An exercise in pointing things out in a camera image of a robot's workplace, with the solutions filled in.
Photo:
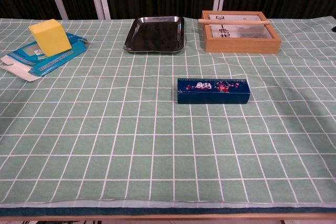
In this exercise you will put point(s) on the blue hinged case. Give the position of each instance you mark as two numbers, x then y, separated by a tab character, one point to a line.
210	96

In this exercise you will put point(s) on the dark metal tray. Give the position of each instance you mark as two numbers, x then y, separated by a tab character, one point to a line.
155	35

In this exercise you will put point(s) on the green checkered tablecloth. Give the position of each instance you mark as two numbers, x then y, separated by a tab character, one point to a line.
105	129

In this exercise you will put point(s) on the light wooden stick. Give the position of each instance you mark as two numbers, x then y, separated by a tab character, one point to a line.
231	22

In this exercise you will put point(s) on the dark blue underlay cloth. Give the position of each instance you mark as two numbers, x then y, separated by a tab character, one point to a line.
168	211

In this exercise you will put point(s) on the flattened blue cardboard box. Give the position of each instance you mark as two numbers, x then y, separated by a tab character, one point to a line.
52	62

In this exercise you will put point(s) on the yellow sponge block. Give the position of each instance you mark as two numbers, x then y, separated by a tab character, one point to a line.
50	37

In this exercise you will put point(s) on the wooden shadow box frame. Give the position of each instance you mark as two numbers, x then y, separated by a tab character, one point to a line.
241	46

